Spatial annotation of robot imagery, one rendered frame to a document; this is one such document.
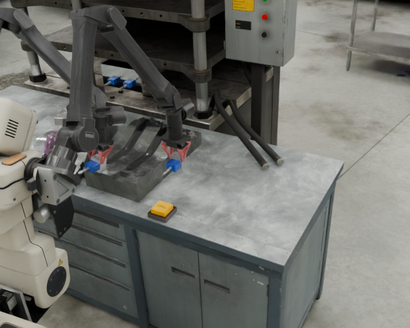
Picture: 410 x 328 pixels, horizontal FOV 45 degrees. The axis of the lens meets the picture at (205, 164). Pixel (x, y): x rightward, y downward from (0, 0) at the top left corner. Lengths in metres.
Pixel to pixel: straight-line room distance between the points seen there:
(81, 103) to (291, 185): 0.92
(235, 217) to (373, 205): 1.63
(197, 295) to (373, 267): 1.16
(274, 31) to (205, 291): 1.18
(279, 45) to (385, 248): 1.34
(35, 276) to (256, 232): 0.75
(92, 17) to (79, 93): 0.22
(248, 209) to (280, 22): 0.89
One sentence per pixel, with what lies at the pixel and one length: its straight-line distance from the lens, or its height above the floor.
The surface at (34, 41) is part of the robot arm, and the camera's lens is 1.86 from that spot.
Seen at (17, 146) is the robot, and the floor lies 1.25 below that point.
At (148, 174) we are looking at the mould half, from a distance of 1.94.
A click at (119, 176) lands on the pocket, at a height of 0.87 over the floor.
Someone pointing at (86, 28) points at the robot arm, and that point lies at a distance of 1.52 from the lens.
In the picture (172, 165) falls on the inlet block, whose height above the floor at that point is 0.95.
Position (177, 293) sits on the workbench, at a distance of 2.13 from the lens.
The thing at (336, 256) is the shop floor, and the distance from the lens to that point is 2.89.
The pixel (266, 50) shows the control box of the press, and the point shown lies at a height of 1.14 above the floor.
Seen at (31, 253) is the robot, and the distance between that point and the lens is 1.65.
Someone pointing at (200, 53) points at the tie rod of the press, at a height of 1.13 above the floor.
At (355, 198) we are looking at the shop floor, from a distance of 3.35.
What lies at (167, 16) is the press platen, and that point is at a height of 1.27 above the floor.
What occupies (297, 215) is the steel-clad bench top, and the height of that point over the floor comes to 0.80.
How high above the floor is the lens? 1.94
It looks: 32 degrees down
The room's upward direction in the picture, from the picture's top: 3 degrees counter-clockwise
